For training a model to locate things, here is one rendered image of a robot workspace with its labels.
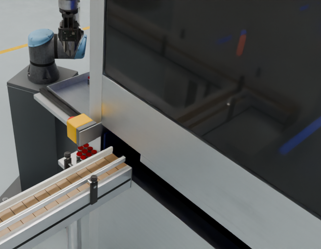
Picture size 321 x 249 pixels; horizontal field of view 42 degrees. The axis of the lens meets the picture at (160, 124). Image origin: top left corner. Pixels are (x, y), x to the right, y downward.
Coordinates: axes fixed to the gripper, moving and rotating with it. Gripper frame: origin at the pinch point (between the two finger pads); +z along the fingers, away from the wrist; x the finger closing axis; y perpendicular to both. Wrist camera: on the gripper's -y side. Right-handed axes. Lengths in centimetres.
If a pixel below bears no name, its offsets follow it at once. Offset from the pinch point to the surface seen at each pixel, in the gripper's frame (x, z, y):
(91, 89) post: 9.0, -7.6, 39.4
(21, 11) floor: -67, 106, -286
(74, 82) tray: 1.3, 16.5, -3.1
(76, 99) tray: 2.8, 16.9, 9.1
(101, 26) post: 12, -32, 43
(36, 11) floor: -52, 106, -290
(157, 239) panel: 32, 35, 69
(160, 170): 30, 4, 66
